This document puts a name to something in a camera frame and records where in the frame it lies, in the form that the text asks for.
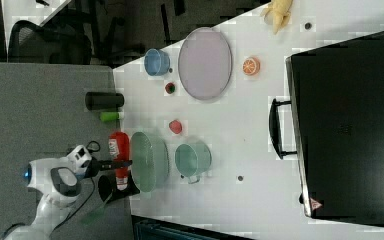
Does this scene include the green mug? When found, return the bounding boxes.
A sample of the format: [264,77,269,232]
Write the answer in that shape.
[175,140,212,184]

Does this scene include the yellow banana toy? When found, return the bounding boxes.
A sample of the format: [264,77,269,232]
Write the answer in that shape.
[260,0,293,35]

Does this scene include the black office chair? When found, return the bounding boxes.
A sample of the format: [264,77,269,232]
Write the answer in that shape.
[8,20,92,65]

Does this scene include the dark red toy strawberry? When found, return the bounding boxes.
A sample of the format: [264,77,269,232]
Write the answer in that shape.
[165,82,176,94]

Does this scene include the green oval strainer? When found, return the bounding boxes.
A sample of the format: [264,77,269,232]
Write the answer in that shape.
[130,132,169,193]

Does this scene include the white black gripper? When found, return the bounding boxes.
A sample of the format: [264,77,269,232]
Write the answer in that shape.
[67,145,132,180]

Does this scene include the blue metal frame rail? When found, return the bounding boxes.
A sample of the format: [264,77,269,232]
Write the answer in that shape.
[132,215,251,240]

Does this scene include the red ketchup bottle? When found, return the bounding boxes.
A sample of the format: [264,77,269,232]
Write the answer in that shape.
[108,131,130,191]

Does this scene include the light red toy strawberry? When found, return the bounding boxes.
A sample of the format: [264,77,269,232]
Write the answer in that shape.
[169,120,183,134]

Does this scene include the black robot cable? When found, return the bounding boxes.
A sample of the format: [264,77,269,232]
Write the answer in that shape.
[0,140,102,240]

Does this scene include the orange slice toy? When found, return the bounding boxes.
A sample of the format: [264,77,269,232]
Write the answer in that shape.
[242,57,260,76]

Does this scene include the black cylinder container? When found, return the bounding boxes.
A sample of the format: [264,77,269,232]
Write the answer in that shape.
[85,92,125,111]

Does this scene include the green round toy fruit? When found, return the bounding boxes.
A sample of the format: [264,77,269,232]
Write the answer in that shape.
[100,112,122,122]

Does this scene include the silver black toaster oven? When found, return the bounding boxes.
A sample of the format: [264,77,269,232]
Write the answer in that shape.
[285,31,384,227]

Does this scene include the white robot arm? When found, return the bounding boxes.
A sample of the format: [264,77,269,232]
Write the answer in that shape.
[0,145,132,240]

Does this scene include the purple round plate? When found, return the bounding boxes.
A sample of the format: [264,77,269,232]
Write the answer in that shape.
[178,27,232,101]

